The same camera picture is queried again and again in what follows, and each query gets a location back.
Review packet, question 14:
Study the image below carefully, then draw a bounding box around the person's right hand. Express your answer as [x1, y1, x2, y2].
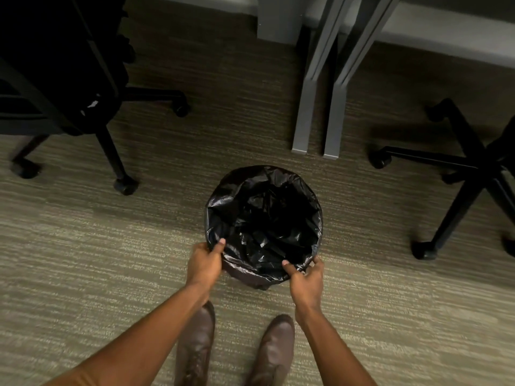
[281, 256, 325, 318]

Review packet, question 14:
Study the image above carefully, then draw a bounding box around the person's left hand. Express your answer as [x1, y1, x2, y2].
[186, 238, 227, 296]

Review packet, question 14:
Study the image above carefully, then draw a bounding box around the black plastic bag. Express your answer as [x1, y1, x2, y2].
[205, 165, 324, 291]

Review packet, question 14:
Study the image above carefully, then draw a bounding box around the person's left forearm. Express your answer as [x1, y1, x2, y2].
[44, 283, 214, 386]

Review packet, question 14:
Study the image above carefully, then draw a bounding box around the person's right forearm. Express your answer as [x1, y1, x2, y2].
[296, 305, 377, 386]

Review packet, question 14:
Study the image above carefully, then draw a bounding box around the brown leather right shoe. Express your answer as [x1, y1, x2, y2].
[245, 314, 295, 386]

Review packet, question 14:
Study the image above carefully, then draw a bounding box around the brown leather shoe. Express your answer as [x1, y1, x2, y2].
[173, 301, 216, 386]
[245, 314, 295, 386]

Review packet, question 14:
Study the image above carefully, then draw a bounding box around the brown leather left shoe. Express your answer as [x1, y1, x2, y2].
[173, 301, 216, 386]

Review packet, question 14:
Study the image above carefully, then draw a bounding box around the grey metal desk leg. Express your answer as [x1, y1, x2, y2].
[323, 0, 403, 160]
[291, 0, 363, 154]

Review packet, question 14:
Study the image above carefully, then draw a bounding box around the black office chair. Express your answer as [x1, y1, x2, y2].
[0, 0, 190, 196]
[369, 98, 515, 261]

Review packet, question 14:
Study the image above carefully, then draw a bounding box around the grey metal box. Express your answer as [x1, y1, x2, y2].
[256, 0, 308, 46]

